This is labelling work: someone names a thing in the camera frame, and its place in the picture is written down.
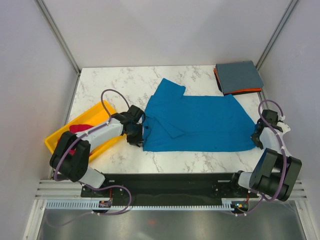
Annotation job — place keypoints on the left aluminium corner post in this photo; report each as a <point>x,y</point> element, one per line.
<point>58,35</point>

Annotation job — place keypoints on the red t shirt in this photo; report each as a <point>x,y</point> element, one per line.
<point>75,128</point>

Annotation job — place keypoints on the folded orange shirt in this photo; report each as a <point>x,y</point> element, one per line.
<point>246,90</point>

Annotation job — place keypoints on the white slotted cable duct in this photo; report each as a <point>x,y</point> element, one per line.
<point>90,204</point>

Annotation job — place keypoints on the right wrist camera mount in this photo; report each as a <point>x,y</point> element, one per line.
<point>284,127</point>

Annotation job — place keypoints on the right aluminium corner post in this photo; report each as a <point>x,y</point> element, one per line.
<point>277,32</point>

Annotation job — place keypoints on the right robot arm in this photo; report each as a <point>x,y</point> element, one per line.
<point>277,170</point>

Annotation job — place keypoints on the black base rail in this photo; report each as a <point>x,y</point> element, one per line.
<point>169,188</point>

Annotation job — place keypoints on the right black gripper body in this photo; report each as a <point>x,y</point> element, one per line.
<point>257,141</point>

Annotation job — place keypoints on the folded grey blue shirt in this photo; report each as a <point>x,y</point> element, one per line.
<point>238,76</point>

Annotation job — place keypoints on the blue t shirt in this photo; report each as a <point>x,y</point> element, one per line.
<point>188,123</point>

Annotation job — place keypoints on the aluminium corner post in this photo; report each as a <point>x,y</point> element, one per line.
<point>58,35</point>
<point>277,32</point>

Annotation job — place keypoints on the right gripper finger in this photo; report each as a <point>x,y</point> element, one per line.
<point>257,143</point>
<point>254,137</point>

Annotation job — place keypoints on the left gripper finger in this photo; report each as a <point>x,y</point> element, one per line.
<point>144,121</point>
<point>136,143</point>

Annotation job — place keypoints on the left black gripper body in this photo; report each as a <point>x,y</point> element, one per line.
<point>136,134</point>

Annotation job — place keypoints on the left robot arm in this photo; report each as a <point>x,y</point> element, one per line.
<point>71,156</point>

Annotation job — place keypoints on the yellow plastic bin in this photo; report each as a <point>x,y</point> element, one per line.
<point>93,116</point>

